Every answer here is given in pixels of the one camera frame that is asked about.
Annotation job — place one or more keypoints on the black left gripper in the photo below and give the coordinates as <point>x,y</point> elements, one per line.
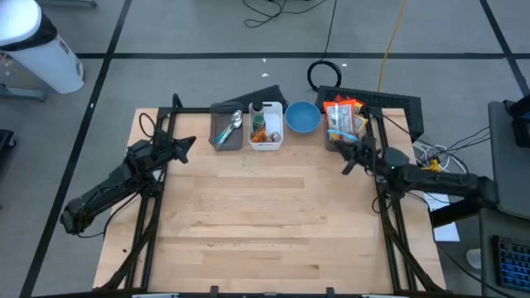
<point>165,150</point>

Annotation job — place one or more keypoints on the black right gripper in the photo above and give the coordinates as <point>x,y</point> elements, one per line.
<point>370,154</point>

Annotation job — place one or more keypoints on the yellow blue ramen packet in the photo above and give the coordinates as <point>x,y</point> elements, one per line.
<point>341,135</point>

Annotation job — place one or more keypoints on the orange ramen packet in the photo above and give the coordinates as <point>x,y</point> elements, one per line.
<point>339,118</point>

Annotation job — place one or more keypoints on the red ramen packet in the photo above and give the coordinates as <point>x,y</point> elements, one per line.
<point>345,98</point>

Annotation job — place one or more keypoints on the green-lidded spice jar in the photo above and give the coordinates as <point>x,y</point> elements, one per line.
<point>258,122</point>

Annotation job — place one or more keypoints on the spice bottle purple label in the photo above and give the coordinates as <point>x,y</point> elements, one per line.
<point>257,107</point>

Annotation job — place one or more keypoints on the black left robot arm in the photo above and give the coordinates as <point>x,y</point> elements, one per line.
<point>107,186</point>

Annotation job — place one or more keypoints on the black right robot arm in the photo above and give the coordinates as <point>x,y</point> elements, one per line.
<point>439,180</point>

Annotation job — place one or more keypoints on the grey plastic bin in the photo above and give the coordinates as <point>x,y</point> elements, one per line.
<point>217,124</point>
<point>330,145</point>

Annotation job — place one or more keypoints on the blue bowl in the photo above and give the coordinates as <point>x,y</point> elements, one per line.
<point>303,118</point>

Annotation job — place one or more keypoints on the right grey bin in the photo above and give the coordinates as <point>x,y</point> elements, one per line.
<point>389,99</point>

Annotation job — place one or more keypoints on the white plastic bin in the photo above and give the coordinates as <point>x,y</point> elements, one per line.
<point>275,122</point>

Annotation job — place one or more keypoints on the yellow connector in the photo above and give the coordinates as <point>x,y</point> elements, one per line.
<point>433,166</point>

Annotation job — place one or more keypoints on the white paper sheet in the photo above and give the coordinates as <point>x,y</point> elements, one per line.
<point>435,203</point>
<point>446,234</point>

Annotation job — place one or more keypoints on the black slanted panel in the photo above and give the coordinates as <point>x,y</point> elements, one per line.
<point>265,97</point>

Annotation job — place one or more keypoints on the black beam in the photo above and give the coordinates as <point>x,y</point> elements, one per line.
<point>451,215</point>

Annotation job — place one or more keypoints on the black table clamp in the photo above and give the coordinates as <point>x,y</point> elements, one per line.
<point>330,291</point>
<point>214,290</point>

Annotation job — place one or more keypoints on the white computer mouse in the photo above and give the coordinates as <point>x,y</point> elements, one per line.
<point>474,258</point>

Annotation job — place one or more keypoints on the grey desk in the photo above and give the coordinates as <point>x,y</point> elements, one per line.
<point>509,178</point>
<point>486,256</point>

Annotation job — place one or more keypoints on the grey furniture foot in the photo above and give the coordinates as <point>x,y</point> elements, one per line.
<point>25,96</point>

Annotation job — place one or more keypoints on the black electronic box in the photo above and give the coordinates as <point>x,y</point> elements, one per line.
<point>522,124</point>

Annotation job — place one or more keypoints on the backlit keyboard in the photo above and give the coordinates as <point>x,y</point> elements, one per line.
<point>513,265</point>

